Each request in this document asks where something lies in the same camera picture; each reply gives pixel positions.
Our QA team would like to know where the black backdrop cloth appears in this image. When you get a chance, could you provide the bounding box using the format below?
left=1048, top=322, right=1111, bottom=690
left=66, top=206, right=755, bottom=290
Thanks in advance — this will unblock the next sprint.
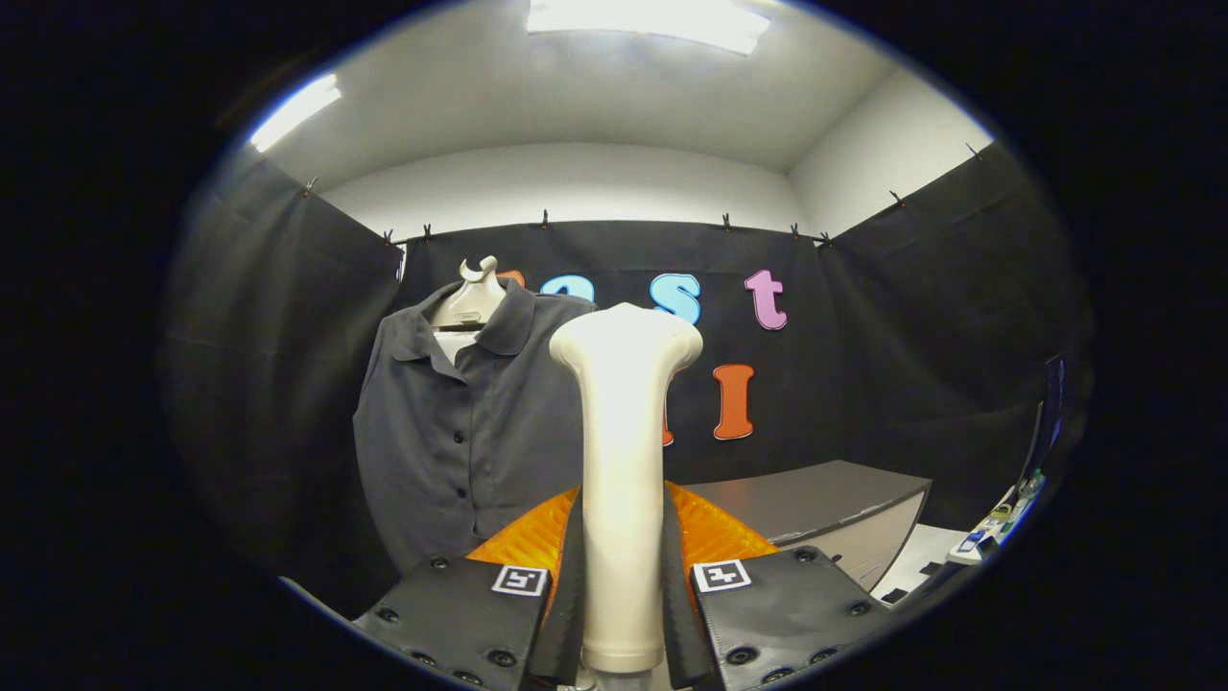
left=163, top=144, right=1095, bottom=615

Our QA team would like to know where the grey button-up shirt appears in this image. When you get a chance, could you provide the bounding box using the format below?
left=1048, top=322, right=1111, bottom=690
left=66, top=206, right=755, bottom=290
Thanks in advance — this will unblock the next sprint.
left=353, top=278, right=601, bottom=577

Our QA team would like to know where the grey-topped beige cabinet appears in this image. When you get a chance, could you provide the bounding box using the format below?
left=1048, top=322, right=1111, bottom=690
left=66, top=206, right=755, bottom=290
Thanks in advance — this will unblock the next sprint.
left=683, top=460, right=933, bottom=593

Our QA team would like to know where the narrow ceiling light strip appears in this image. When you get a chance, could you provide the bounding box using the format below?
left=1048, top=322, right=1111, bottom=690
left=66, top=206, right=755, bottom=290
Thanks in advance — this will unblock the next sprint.
left=249, top=74, right=342, bottom=155

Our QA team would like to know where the white garment steamer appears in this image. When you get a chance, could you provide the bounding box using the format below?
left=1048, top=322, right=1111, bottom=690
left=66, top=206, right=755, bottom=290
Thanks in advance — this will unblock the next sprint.
left=549, top=302, right=704, bottom=675

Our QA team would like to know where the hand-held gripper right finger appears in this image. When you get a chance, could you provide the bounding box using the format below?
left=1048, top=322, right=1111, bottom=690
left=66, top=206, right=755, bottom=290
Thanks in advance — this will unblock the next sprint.
left=664, top=480, right=898, bottom=691

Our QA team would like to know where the clutter of small desk items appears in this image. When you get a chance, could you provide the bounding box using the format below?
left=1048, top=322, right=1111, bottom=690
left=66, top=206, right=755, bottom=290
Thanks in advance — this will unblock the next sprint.
left=945, top=465, right=1047, bottom=567

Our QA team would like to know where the cream garment hanger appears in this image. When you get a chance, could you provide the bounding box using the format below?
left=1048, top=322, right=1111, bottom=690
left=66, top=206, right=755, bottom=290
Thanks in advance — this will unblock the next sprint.
left=429, top=255, right=508, bottom=335

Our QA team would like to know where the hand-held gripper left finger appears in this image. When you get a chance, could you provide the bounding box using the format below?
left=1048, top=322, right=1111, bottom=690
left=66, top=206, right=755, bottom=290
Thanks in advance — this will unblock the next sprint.
left=350, top=487, right=584, bottom=691

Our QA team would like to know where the large ceiling light panel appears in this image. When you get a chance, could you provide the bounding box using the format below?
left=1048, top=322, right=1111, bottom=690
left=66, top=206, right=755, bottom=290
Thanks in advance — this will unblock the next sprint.
left=526, top=0, right=771, bottom=57

